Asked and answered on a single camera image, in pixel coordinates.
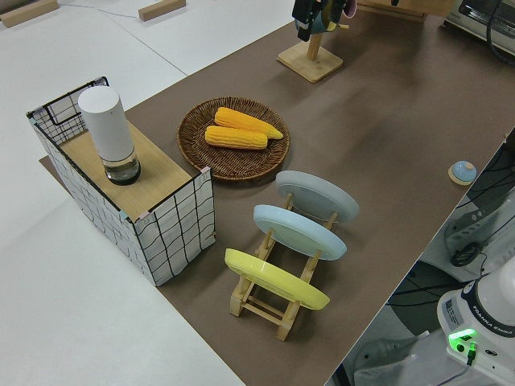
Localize brown wicker tray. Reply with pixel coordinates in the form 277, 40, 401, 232
176, 96, 291, 183

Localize grey plate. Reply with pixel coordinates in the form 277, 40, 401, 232
274, 170, 360, 224

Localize wooden mug stand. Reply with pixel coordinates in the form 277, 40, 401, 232
276, 22, 350, 84

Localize grey robot mount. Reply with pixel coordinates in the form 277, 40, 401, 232
330, 329, 447, 386

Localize yellow plate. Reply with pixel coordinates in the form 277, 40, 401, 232
224, 248, 332, 311

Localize white cylindrical grinder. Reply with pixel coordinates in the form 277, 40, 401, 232
77, 88, 142, 187

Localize wooden plate rack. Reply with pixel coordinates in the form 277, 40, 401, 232
229, 191, 340, 342

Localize wooden drawer cabinet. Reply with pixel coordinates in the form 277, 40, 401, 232
356, 0, 428, 19

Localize dark teal mug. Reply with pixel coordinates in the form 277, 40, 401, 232
309, 0, 344, 35

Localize light blue plate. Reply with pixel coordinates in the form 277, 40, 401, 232
252, 203, 348, 262

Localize coiled black cable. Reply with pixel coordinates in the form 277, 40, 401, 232
449, 242, 483, 268

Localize silver toaster oven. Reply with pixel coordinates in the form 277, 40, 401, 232
441, 0, 515, 46

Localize blue bell with wooden base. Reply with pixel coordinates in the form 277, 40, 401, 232
447, 160, 478, 187

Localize green plug cable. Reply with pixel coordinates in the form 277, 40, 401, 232
464, 339, 480, 368

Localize white power strip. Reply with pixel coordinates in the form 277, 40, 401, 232
443, 203, 505, 253

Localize short wooden block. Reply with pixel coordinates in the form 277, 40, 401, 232
138, 0, 187, 23

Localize thick black cable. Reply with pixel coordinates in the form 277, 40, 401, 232
484, 0, 515, 67

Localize wire grid storage box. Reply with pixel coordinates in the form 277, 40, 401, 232
26, 75, 217, 288

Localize long wooden block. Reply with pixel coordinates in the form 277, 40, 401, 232
0, 0, 60, 29

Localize brown table mat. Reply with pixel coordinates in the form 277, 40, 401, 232
38, 0, 515, 386

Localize yellow corn cob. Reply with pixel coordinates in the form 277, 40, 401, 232
213, 106, 285, 141
204, 125, 270, 151

